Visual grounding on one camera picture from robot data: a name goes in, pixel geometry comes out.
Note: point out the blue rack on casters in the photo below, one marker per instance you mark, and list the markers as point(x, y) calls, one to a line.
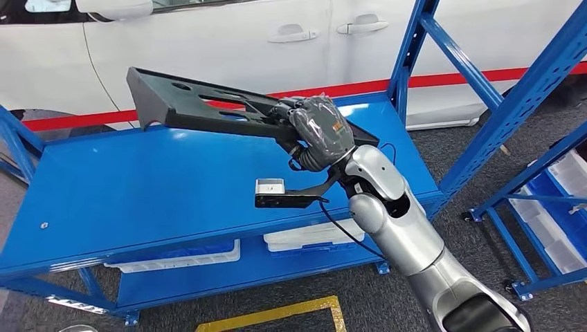
point(518, 183)

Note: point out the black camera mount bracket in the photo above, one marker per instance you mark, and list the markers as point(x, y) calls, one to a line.
point(289, 200)

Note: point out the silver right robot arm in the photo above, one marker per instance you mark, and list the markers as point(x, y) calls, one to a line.
point(403, 238)

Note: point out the black plastic plate bracket part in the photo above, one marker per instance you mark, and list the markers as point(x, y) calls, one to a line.
point(156, 96)

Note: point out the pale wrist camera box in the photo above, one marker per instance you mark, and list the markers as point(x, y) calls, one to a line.
point(270, 186)

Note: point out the white compartment bin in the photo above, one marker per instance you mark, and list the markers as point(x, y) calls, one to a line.
point(571, 174)
point(545, 238)

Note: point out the white car with red stripe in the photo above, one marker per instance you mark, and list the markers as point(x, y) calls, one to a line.
point(206, 50)

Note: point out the blue storage bin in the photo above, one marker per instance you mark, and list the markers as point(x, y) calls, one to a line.
point(559, 211)

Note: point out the stack of white trays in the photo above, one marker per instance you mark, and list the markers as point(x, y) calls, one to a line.
point(312, 236)

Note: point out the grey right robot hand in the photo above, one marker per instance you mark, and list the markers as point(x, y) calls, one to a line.
point(323, 128)

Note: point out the blue steel shelf rack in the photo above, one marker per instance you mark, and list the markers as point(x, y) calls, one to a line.
point(137, 192)

